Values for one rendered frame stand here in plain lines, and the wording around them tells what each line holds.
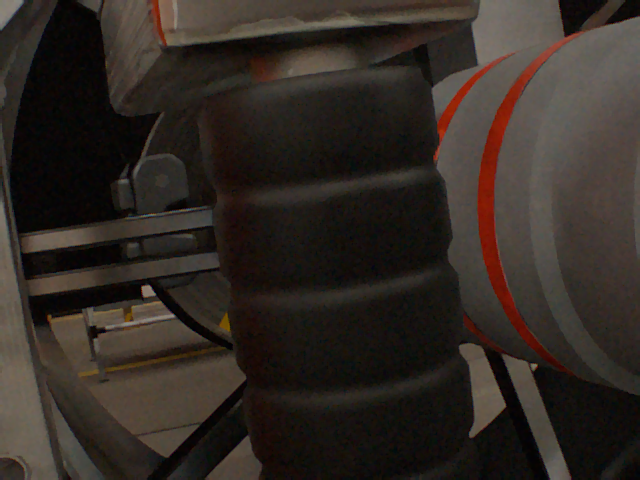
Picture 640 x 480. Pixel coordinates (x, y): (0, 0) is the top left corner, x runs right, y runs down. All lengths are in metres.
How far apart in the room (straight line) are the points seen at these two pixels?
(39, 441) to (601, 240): 0.22
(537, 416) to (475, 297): 0.21
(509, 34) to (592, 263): 0.16
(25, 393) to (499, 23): 0.26
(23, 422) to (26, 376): 0.02
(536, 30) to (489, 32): 0.03
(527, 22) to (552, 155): 0.14
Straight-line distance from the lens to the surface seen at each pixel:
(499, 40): 0.39
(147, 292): 4.30
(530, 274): 0.28
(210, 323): 0.89
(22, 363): 0.34
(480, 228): 0.31
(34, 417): 0.34
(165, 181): 0.84
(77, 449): 0.43
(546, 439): 0.54
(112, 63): 0.18
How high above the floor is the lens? 0.88
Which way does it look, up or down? 5 degrees down
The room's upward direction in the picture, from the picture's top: 9 degrees counter-clockwise
